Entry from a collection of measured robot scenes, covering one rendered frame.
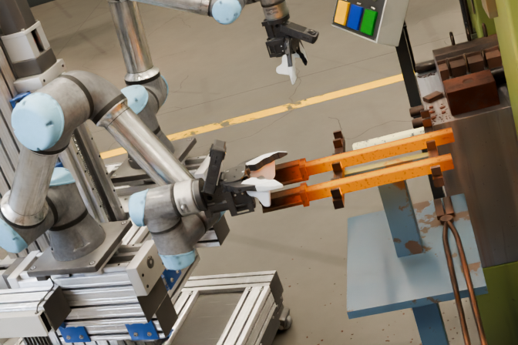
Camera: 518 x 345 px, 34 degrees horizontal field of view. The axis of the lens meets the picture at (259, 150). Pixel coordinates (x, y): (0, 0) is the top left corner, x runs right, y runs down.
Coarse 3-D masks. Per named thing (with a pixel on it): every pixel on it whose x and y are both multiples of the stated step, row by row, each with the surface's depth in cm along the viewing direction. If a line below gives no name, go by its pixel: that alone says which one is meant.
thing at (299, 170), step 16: (448, 128) 187; (384, 144) 190; (400, 144) 187; (416, 144) 187; (304, 160) 193; (320, 160) 192; (336, 160) 190; (352, 160) 190; (368, 160) 189; (288, 176) 194; (304, 176) 191
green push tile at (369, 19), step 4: (368, 12) 270; (372, 12) 267; (376, 12) 266; (364, 16) 272; (368, 16) 270; (372, 16) 267; (376, 16) 266; (364, 20) 272; (368, 20) 269; (372, 20) 267; (364, 24) 272; (368, 24) 269; (372, 24) 267; (364, 28) 272; (368, 28) 269; (372, 28) 267; (364, 32) 271; (368, 32) 269; (372, 32) 267
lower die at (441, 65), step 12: (492, 36) 235; (444, 48) 238; (456, 48) 233; (492, 48) 223; (444, 60) 225; (456, 60) 224; (468, 60) 222; (480, 60) 220; (492, 60) 219; (444, 72) 221; (456, 72) 221
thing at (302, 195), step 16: (432, 160) 176; (448, 160) 174; (352, 176) 181; (368, 176) 178; (384, 176) 177; (400, 176) 177; (416, 176) 177; (288, 192) 182; (304, 192) 180; (320, 192) 180; (272, 208) 183
